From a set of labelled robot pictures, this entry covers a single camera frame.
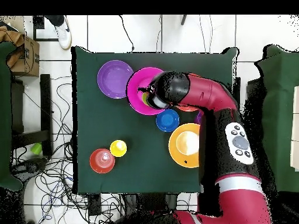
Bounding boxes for large pink bowl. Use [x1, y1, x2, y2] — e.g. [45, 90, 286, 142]
[126, 66, 168, 116]

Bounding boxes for large red shallow bowl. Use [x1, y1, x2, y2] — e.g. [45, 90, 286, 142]
[176, 73, 200, 113]

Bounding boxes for yellow cup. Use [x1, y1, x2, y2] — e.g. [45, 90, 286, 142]
[109, 139, 128, 158]

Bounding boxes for small blue bowl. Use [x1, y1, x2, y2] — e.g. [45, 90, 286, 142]
[155, 108, 180, 133]

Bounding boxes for dark green tablecloth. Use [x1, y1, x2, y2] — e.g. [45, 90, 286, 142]
[71, 45, 240, 194]

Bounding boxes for purple cup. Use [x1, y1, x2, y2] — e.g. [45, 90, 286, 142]
[193, 111, 203, 125]

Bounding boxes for large orange bowl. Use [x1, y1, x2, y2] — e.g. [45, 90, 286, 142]
[168, 122, 201, 169]

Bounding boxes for large purple shallow bowl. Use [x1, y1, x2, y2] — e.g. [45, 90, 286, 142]
[97, 59, 134, 100]

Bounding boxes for small red bowl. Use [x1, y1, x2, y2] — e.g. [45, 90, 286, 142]
[89, 148, 116, 174]

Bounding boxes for black metal stand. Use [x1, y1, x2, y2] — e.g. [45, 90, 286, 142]
[11, 73, 53, 157]

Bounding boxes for small green floor cup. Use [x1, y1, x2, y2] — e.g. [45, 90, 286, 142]
[30, 142, 43, 155]

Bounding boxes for person's foot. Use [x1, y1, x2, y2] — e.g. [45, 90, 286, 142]
[54, 16, 72, 51]

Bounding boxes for black floor base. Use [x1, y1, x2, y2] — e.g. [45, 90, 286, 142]
[10, 157, 47, 178]

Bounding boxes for green cloth side table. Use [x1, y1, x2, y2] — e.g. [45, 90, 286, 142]
[0, 41, 24, 192]
[254, 44, 299, 193]

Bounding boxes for cardboard box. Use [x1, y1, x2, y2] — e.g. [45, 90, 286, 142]
[5, 25, 40, 78]

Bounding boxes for person's leg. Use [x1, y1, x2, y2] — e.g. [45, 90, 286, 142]
[44, 15, 65, 27]

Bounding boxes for thin black floor cable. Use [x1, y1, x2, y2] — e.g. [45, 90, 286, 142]
[119, 15, 135, 53]

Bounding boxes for tangle of floor cables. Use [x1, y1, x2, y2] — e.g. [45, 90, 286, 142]
[11, 76, 122, 224]

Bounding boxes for black square floor frame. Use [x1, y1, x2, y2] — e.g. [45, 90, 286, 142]
[32, 15, 60, 42]

